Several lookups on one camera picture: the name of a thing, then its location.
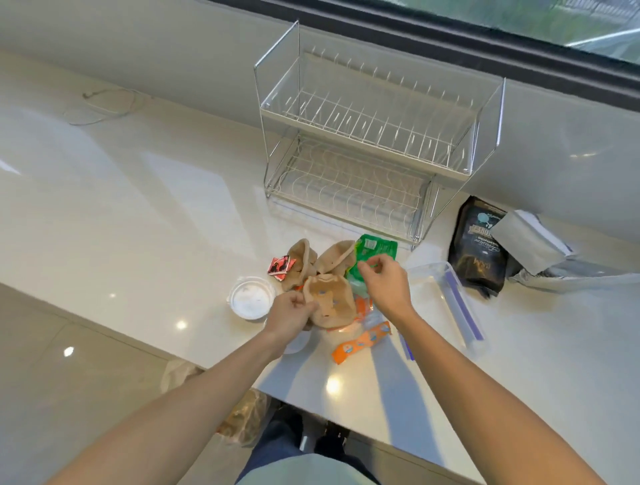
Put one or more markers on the grey folded foil bag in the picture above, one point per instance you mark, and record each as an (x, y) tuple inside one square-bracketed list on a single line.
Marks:
[(527, 242)]

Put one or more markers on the clear zip bag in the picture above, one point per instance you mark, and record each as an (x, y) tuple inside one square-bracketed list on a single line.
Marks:
[(406, 347)]

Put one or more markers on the clear container with purple clips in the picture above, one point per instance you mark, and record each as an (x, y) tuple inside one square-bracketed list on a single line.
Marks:
[(450, 305)]

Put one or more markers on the person's right hand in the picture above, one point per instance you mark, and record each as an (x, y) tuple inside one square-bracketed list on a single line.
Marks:
[(390, 292)]

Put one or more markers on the white round lid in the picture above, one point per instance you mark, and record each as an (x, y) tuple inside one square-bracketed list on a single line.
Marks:
[(251, 298)]

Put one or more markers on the person's right thumb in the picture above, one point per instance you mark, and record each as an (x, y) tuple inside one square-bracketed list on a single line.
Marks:
[(365, 277)]

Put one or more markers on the black shoe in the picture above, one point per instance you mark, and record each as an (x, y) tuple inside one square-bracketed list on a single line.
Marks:
[(331, 442)]

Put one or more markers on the brown paper coffee filter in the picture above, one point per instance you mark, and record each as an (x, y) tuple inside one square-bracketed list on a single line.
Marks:
[(336, 257), (330, 302), (300, 260)]

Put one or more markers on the black coffee bag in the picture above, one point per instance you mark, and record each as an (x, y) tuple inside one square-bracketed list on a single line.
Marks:
[(477, 250)]

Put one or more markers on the chrome two-tier dish rack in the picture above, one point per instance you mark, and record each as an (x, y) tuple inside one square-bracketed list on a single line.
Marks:
[(370, 150)]

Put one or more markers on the pale shirt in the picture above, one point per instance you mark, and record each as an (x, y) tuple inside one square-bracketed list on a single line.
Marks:
[(310, 472)]

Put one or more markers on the dark window frame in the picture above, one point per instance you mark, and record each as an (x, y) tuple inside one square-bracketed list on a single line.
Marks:
[(500, 47)]

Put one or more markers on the orange packet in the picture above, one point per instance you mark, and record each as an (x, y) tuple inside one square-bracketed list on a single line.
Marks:
[(361, 342)]

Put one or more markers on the person's left forearm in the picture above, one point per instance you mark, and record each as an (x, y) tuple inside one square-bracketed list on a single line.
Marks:
[(190, 414)]

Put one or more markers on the silver foil bag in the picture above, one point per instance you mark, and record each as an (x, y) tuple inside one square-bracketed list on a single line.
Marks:
[(575, 277)]

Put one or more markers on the person's left thumb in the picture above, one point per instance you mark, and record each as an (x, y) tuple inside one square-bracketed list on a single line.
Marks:
[(295, 297)]

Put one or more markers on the person's right forearm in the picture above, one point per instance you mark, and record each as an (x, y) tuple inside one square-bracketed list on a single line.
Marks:
[(495, 409)]

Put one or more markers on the dark blue trousers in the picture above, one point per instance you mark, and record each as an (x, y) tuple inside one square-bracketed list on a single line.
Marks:
[(277, 442)]

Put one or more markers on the green packet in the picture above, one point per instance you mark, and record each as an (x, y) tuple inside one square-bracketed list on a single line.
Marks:
[(372, 246)]

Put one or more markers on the person's left hand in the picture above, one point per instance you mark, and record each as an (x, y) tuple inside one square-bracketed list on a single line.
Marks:
[(285, 317)]

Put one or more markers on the translucent plastic bag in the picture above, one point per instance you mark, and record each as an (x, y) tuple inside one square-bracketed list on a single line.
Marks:
[(245, 414)]

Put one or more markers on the red and black sachet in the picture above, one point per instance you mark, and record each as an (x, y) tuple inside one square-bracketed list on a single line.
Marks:
[(278, 265)]

